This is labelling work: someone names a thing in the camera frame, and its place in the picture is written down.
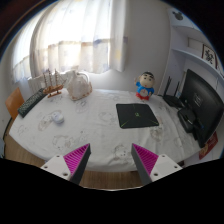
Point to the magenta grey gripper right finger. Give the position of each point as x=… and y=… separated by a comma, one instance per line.
x=150, y=166

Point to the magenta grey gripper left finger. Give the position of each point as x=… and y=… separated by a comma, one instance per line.
x=70, y=166

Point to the black mouse pad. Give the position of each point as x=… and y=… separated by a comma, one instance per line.
x=135, y=115

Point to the black computer monitor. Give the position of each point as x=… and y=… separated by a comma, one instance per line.
x=205, y=103

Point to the white patterned tablecloth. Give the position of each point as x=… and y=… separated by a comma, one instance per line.
x=93, y=120

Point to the red paper packet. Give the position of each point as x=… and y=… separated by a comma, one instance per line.
x=211, y=143

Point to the black box device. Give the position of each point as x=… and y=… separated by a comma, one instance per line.
x=188, y=120

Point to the black wifi router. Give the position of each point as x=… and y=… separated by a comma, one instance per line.
x=172, y=101

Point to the wooden model sailing ship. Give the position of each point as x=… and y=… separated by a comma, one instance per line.
x=54, y=83

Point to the black keyboard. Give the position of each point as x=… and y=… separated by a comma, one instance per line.
x=31, y=102

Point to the cartoon boy figurine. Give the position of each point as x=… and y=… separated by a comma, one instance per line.
x=145, y=83

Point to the white conch shell ornament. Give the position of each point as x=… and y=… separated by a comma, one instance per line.
x=79, y=85

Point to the orange wooden chair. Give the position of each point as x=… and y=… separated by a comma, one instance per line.
x=11, y=106

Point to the framed calligraphy picture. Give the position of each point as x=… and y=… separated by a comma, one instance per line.
x=209, y=55

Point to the white sheer curtain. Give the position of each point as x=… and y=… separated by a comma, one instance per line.
x=86, y=35

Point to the white wall shelf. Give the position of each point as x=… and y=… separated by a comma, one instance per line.
x=185, y=52

